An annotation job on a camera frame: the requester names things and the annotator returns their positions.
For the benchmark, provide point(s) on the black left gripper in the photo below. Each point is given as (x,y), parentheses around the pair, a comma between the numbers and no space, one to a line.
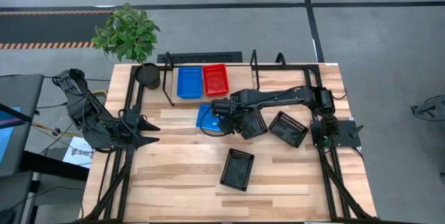
(131,126)

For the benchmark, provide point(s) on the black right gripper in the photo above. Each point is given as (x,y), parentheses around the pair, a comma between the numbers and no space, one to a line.
(227,107)

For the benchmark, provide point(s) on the blue slotted plastic basket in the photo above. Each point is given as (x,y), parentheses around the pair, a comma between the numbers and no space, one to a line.
(189,82)
(206,119)

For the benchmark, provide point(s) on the black slotted plastic basket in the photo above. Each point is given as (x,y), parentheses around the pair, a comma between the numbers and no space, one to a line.
(237,170)
(288,130)
(255,125)

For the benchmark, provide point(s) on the red slotted plastic basket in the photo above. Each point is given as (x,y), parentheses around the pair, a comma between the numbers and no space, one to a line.
(215,79)

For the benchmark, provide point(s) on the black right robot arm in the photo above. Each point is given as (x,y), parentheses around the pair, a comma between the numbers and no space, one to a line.
(278,96)

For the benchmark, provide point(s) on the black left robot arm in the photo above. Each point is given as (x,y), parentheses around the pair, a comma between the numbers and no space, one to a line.
(83,112)

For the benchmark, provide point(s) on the white printed paper sheet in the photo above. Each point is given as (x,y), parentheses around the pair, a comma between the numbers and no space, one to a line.
(78,154)

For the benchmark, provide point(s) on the black perforated panel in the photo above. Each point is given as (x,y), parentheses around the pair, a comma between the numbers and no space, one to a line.
(201,57)

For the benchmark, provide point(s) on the green plant in black pot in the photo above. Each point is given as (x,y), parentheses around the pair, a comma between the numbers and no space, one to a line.
(128,32)

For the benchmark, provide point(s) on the dark grey side table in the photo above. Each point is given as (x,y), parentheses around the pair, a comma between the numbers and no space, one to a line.
(21,92)

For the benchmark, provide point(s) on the blue flat panel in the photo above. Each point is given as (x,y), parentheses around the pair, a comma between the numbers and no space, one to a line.
(6,137)

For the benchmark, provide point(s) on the black mat with hazard stripes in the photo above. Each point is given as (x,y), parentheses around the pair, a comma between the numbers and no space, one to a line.
(48,27)

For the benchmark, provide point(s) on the black aluminium table frame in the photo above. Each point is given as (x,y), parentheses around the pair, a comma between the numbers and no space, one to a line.
(288,67)

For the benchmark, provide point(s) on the black curved bracket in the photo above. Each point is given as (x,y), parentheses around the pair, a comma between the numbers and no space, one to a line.
(281,56)

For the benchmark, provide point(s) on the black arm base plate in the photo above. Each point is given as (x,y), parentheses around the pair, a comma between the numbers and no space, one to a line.
(344,134)

